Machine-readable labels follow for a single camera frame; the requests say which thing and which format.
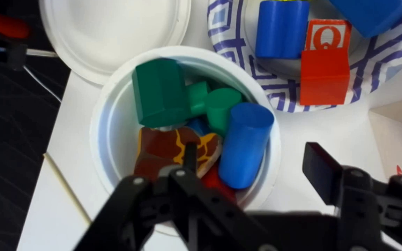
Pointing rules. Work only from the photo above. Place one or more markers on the blue patterned paper plate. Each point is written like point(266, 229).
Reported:
point(266, 79)

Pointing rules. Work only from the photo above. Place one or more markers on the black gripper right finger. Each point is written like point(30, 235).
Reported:
point(325, 175)

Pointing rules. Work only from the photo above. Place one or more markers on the small white plastic tray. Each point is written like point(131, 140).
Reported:
point(397, 140)

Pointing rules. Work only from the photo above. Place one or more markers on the white plastic bowl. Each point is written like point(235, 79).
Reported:
point(118, 121)

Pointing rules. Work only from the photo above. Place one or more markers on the small blue block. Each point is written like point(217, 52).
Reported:
point(199, 126)

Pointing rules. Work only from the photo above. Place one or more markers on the red object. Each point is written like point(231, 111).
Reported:
point(1, 24)

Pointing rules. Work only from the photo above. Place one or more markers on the plain white plate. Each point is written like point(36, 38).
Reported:
point(118, 33)

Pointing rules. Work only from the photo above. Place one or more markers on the wide blue cylinder block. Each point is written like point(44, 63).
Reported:
point(280, 29)

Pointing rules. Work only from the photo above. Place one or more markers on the large green block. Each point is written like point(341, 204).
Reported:
point(160, 93)

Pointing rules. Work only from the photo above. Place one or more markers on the large blue block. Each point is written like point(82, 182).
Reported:
point(373, 15)

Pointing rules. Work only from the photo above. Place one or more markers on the green cylinder block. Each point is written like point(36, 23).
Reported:
point(223, 107)

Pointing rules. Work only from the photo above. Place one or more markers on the small green block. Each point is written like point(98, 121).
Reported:
point(198, 98)

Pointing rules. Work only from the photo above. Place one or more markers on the brown yellow giraffe toy piece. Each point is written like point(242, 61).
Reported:
point(160, 148)

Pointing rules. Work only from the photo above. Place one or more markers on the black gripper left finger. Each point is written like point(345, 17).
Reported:
point(191, 158)

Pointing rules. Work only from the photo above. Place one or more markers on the red letter cube block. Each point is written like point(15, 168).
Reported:
point(327, 36)

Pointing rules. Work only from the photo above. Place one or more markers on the red rectangular block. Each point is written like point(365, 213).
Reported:
point(325, 79)

